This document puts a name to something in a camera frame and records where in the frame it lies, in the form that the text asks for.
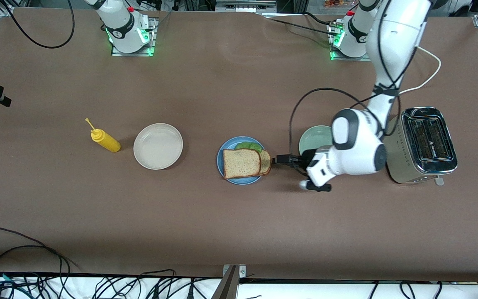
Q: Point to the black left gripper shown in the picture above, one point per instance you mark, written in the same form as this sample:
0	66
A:
304	159

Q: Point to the light brown bread slice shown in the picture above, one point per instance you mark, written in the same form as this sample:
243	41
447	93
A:
266	162

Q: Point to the green lettuce leaf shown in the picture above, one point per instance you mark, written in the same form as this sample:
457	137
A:
249	146

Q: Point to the dark crust bread slice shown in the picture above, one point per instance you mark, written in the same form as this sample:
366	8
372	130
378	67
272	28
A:
241	163

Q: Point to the yellow squeeze bottle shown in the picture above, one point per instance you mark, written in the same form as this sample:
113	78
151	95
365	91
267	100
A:
108	141

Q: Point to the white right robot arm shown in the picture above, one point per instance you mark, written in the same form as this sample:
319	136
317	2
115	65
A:
123	25

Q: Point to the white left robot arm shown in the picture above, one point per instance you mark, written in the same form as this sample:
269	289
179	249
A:
363	145

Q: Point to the green round plate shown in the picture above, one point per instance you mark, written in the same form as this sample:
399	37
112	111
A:
315	139

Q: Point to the blue round plate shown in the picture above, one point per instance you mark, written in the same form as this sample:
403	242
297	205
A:
226	145

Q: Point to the beige round plate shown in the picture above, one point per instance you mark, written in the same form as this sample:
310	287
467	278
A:
158	146

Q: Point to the beige chrome toaster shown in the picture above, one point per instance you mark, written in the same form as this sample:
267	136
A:
425	145

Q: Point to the orange snack packet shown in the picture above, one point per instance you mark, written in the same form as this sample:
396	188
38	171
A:
338	3

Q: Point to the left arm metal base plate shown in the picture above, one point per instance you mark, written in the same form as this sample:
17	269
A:
340	56

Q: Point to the metal table edge bracket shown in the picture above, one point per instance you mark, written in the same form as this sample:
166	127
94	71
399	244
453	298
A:
228	286

